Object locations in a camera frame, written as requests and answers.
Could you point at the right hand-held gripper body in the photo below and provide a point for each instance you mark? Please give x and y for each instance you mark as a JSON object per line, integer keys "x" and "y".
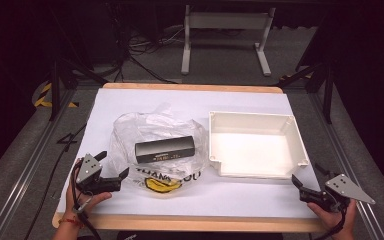
{"x": 343, "y": 188}

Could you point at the white plastic container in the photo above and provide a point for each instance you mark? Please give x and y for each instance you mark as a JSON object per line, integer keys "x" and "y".
{"x": 253, "y": 150}

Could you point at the person's left hand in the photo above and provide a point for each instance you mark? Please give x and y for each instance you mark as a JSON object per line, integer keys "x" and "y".
{"x": 71, "y": 203}

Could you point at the black rectangular box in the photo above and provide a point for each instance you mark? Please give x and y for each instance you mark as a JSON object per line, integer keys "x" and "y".
{"x": 165, "y": 149}

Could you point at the person's dark clothing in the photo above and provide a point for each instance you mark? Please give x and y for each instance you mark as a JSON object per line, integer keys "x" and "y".
{"x": 196, "y": 236}

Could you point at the person's right hand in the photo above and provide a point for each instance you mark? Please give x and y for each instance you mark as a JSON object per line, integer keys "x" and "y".
{"x": 340, "y": 223}

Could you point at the clear plastic bag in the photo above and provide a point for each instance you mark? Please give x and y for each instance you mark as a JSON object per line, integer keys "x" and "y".
{"x": 146, "y": 126}

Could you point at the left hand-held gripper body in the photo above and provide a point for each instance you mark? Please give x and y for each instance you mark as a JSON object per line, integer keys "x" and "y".
{"x": 88, "y": 170}

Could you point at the white metal frame stand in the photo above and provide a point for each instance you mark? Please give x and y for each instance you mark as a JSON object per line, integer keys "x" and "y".
{"x": 226, "y": 20}

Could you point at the black metal stand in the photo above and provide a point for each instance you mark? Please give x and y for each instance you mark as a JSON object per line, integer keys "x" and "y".
{"x": 56, "y": 86}
{"x": 328, "y": 93}

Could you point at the wooden table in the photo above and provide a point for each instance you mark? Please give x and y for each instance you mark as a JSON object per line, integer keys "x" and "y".
{"x": 193, "y": 224}

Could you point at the yellow black hazard tape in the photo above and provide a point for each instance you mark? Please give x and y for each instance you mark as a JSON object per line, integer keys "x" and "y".
{"x": 43, "y": 96}

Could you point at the aluminium rail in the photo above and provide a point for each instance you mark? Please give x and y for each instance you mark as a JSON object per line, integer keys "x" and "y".
{"x": 350, "y": 166}
{"x": 30, "y": 166}

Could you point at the white paper sheet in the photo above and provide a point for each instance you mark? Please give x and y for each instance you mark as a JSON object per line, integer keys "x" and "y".
{"x": 193, "y": 100}

